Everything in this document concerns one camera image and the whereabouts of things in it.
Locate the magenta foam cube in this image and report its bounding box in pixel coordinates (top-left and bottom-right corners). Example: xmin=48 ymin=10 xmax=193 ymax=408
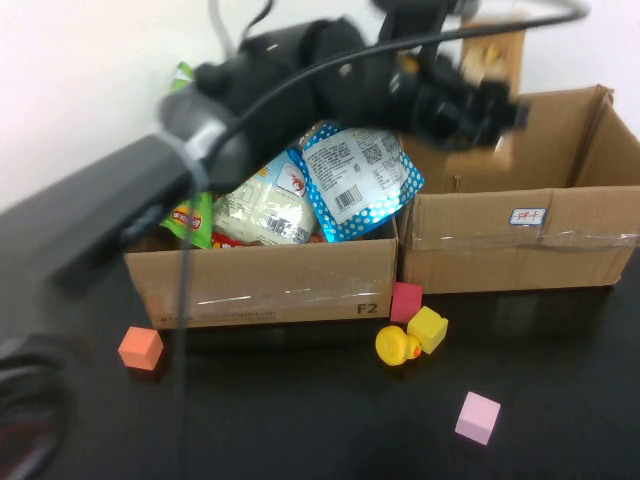
xmin=389 ymin=281 xmax=425 ymax=324

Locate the blue Vikar shrimp chips bag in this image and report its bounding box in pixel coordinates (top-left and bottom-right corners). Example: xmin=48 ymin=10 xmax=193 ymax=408
xmin=287 ymin=122 xmax=426 ymax=243

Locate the yellow rubber duck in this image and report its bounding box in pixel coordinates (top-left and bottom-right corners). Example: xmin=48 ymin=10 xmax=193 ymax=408
xmin=375 ymin=325 xmax=422 ymax=367

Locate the white blue snack bag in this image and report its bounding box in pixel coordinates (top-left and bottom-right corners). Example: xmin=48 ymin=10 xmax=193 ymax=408
xmin=212 ymin=149 xmax=321 ymax=247

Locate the light pink foam cube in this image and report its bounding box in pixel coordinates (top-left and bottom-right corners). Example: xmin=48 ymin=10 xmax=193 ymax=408
xmin=454 ymin=390 xmax=502 ymax=446

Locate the orange foam cube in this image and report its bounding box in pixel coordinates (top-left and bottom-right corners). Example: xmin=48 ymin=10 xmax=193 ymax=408
xmin=118 ymin=326 xmax=165 ymax=372

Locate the cardboard box with white label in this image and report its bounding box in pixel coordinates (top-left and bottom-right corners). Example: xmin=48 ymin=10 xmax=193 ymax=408
xmin=394 ymin=85 xmax=640 ymax=295

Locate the brown chocolate bar wrapper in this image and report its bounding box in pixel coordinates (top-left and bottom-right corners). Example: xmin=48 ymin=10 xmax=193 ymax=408
xmin=443 ymin=19 xmax=527 ymax=174

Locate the cardboard box marked F2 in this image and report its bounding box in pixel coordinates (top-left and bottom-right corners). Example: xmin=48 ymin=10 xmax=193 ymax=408
xmin=122 ymin=214 xmax=400 ymax=331

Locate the green Lay's chips bag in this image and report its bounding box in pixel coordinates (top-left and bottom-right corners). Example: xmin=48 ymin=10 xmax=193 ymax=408
xmin=158 ymin=61 xmax=214 ymax=250

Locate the yellow foam cube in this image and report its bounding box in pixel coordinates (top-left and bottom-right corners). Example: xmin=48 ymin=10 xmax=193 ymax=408
xmin=406 ymin=305 xmax=449 ymax=355

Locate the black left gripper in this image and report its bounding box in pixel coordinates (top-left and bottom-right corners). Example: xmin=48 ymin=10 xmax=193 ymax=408
xmin=389 ymin=54 xmax=530 ymax=150

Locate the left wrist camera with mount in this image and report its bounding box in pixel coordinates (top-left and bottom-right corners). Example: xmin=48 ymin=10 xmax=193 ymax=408
xmin=372 ymin=0 xmax=481 ymax=54

